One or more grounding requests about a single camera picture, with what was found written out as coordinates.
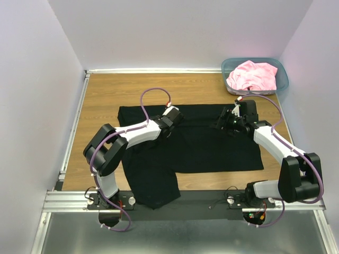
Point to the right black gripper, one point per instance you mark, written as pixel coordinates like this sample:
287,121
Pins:
224,115

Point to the black t shirt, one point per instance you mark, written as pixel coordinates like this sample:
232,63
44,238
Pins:
194,146

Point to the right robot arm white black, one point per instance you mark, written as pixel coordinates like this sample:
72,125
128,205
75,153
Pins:
300,177

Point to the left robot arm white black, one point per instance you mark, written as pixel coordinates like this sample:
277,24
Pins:
106,149

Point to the teal plastic bin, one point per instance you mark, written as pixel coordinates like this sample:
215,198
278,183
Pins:
281,77

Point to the pink t shirt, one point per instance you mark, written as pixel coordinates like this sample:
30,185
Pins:
253,76

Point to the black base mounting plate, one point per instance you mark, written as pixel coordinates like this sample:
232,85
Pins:
230,204

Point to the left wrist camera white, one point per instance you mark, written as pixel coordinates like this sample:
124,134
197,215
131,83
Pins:
169,107

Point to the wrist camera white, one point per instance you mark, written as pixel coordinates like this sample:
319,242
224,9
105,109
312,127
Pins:
169,107
236,110

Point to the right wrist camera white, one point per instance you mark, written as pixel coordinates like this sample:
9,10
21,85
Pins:
236,110

